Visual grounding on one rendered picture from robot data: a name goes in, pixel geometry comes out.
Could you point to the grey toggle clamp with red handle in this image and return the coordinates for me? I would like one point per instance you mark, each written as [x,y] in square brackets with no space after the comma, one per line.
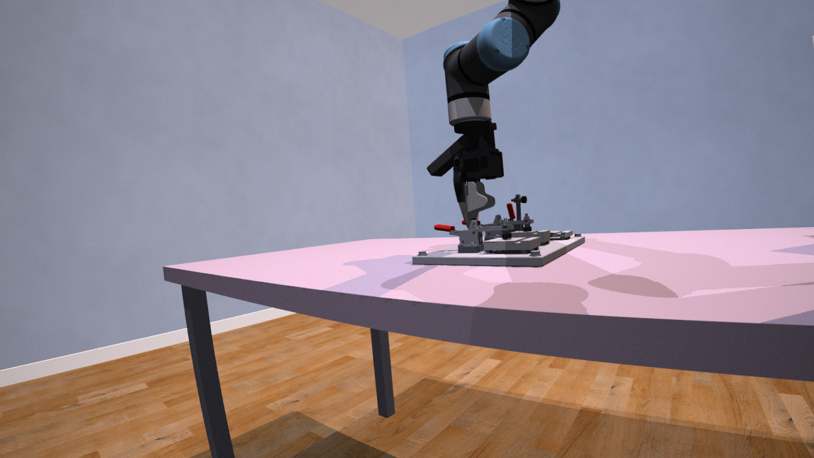
[489,235]
[469,242]

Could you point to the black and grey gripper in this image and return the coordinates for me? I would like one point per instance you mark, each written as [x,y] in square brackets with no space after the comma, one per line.
[480,160]

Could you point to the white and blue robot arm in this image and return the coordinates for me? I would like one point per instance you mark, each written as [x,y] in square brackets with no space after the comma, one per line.
[502,45]

